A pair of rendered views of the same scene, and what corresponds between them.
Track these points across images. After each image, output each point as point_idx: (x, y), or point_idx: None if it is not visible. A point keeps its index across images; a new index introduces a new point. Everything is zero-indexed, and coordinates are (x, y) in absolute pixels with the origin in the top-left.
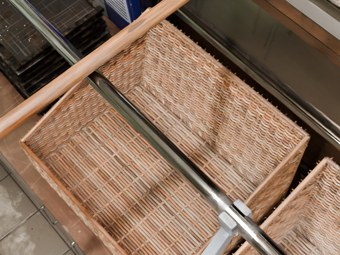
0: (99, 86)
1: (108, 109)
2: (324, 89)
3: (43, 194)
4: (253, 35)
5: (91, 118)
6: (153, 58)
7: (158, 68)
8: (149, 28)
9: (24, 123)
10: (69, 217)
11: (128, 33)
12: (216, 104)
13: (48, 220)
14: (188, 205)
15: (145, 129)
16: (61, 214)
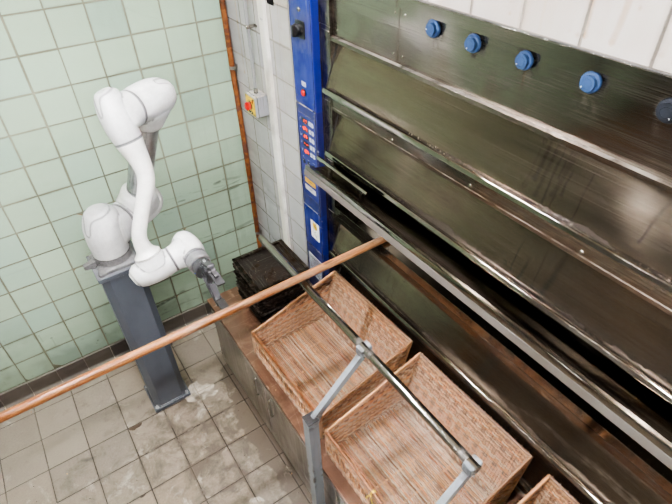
0: (306, 287)
1: (302, 327)
2: (419, 311)
3: (257, 367)
4: (386, 283)
5: (292, 329)
6: (332, 300)
7: (334, 306)
8: (334, 265)
9: (252, 329)
10: (270, 381)
11: (324, 265)
12: (364, 326)
13: (255, 390)
14: None
15: (326, 307)
16: (266, 379)
